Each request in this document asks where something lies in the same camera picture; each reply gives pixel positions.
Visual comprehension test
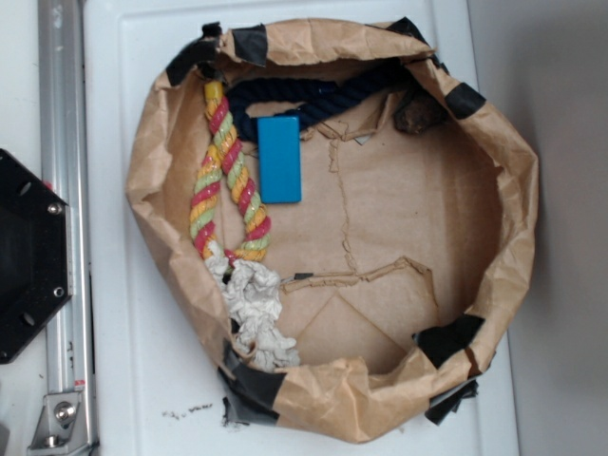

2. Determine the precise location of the blue rectangular block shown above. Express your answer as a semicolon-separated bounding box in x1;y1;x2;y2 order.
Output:
257;116;302;203

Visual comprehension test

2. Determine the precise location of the brown paper bag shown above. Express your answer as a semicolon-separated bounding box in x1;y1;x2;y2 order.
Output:
126;19;539;443

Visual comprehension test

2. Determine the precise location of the brown wooden chunk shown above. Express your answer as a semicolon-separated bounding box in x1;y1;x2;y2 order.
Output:
393;89;447;135

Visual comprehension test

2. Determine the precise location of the white tray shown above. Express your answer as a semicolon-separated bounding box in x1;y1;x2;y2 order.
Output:
84;1;519;455

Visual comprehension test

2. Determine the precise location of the multicoloured twisted rope toy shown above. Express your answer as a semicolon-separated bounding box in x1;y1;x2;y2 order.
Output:
189;81;272;261

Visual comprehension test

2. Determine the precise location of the dark navy rope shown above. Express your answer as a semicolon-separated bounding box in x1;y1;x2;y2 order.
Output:
225;60;409;143

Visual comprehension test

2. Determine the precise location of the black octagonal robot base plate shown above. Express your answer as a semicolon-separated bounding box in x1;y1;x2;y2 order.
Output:
0;149;70;365

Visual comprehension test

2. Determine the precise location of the aluminium extrusion rail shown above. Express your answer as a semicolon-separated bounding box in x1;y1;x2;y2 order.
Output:
28;1;99;455

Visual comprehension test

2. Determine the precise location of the metal corner bracket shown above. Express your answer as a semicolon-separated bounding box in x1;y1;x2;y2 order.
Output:
27;391;90;455

